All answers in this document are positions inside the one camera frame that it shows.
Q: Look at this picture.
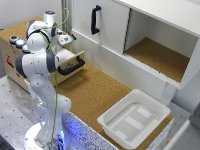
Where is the white plastic box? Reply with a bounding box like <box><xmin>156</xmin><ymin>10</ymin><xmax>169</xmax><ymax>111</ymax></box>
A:
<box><xmin>96</xmin><ymin>88</ymin><xmax>172</xmax><ymax>150</ymax></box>

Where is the wooden drawer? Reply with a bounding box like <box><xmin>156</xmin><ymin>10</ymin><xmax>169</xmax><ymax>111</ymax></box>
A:
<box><xmin>53</xmin><ymin>47</ymin><xmax>86</xmax><ymax>84</ymax></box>

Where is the red button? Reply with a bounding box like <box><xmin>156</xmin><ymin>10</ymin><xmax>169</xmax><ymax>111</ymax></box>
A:
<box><xmin>9</xmin><ymin>34</ymin><xmax>20</xmax><ymax>45</ymax></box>

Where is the white cabinet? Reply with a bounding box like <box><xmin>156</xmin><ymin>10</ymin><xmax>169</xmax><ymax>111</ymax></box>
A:
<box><xmin>71</xmin><ymin>0</ymin><xmax>200</xmax><ymax>108</ymax></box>

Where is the green button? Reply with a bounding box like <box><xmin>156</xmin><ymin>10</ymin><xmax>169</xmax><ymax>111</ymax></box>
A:
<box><xmin>21</xmin><ymin>43</ymin><xmax>30</xmax><ymax>54</ymax></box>

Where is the blue button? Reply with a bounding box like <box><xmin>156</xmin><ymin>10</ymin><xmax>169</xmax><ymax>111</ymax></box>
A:
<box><xmin>15</xmin><ymin>38</ymin><xmax>26</xmax><ymax>48</ymax></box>

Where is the black drawer handle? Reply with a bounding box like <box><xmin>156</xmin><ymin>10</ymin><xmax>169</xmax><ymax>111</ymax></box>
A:
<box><xmin>56</xmin><ymin>55</ymin><xmax>86</xmax><ymax>77</ymax></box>

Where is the white sliding door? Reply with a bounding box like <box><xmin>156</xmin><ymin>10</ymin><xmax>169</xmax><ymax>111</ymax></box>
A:
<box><xmin>72</xmin><ymin>0</ymin><xmax>131</xmax><ymax>56</ymax></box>

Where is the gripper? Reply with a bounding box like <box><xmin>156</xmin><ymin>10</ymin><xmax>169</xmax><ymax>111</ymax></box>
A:
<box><xmin>55</xmin><ymin>31</ymin><xmax>76</xmax><ymax>50</ymax></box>

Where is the black door handle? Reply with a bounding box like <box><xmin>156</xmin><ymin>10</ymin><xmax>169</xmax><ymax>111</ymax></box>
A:
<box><xmin>90</xmin><ymin>4</ymin><xmax>102</xmax><ymax>36</ymax></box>

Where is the green cable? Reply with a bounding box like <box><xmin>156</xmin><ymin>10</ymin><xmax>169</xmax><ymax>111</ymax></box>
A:
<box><xmin>33</xmin><ymin>7</ymin><xmax>71</xmax><ymax>150</ymax></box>

